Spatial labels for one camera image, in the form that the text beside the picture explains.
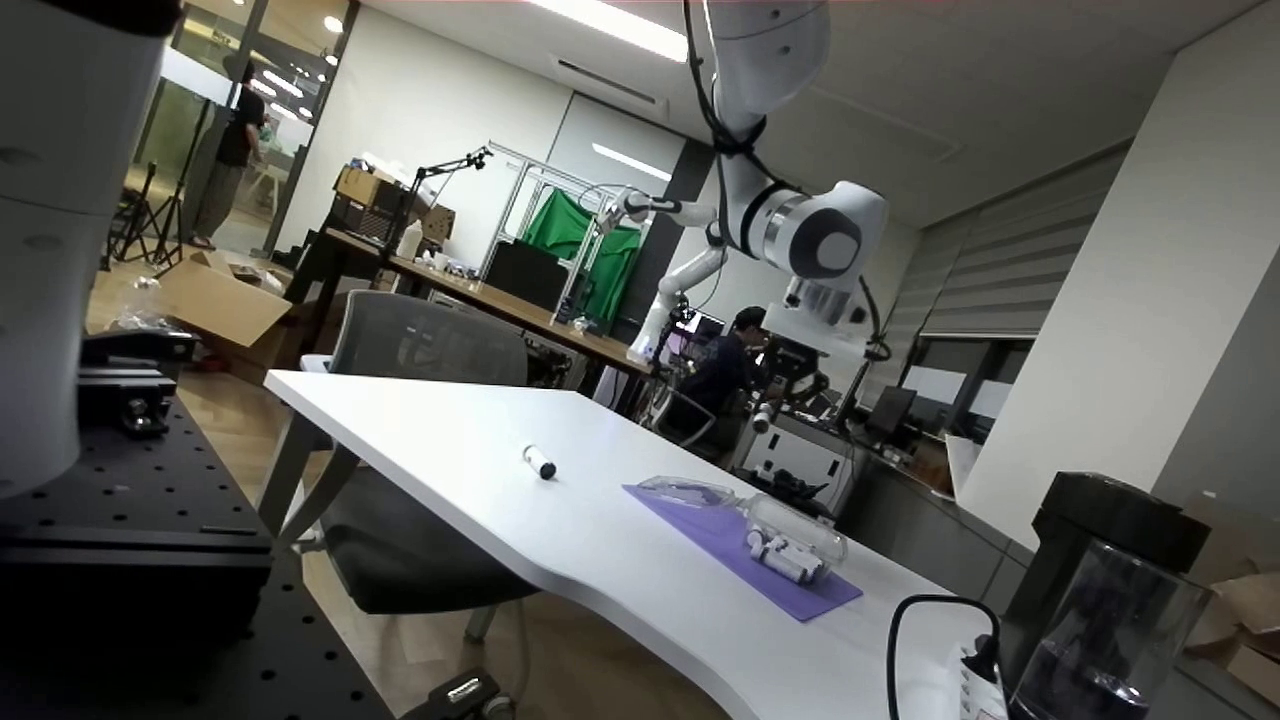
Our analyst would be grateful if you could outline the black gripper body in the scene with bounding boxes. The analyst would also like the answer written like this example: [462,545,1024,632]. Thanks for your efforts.
[789,272,871,357]

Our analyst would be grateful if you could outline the white power strip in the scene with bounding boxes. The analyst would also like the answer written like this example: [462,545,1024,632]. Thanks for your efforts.
[948,635,1021,720]

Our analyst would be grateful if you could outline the clear plastic bowl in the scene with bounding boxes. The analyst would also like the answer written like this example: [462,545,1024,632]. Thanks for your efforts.
[732,491,856,588]

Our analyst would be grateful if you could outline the green cloth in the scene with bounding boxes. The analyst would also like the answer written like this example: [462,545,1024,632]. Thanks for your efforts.
[514,185,647,327]

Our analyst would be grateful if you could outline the grey drawer cabinet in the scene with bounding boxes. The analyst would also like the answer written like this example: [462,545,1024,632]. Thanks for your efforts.
[728,399,871,519]

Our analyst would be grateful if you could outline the black power cable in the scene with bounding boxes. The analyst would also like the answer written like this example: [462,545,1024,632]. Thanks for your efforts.
[882,588,1009,720]

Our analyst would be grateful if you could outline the brown wooden desk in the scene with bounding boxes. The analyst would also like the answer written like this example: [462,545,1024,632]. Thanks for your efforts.
[285,218,658,383]

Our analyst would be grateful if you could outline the small white black-capped bottle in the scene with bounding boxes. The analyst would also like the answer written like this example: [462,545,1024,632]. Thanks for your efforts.
[518,440,565,482]

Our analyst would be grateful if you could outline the black box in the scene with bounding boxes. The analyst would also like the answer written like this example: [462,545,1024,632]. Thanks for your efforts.
[994,469,1221,720]

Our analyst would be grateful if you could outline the cardboard box on desk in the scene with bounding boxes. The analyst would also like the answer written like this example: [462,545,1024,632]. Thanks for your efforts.
[327,158,460,256]

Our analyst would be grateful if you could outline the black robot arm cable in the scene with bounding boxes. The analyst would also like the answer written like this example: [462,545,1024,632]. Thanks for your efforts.
[678,0,777,256]

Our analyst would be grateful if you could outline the seated person in black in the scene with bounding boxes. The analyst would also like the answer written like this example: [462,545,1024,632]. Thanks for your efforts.
[658,303,781,463]

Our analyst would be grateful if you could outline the grey office chair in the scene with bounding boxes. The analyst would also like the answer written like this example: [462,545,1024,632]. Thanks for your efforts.
[273,287,544,649]

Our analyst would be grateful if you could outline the purple mat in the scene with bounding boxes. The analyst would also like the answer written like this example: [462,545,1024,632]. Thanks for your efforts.
[621,477,869,627]

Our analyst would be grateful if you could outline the grey window blinds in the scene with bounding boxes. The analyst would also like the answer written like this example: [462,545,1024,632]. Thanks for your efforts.
[914,145,1135,345]

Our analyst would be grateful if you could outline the black camera tripod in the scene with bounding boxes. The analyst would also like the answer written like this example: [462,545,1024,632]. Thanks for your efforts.
[100,154,191,272]

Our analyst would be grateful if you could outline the cardboard box stack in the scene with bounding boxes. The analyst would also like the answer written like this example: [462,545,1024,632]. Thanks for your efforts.
[1180,568,1280,706]

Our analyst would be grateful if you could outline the small white bottle in bowl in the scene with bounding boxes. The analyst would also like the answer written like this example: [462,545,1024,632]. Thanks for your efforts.
[744,524,830,588]

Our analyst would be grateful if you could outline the open cardboard box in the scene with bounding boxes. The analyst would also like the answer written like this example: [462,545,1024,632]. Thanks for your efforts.
[147,243,308,368]

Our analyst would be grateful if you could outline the black perforated breadboard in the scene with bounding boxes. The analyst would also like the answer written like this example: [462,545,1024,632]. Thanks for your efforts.
[0,383,392,720]

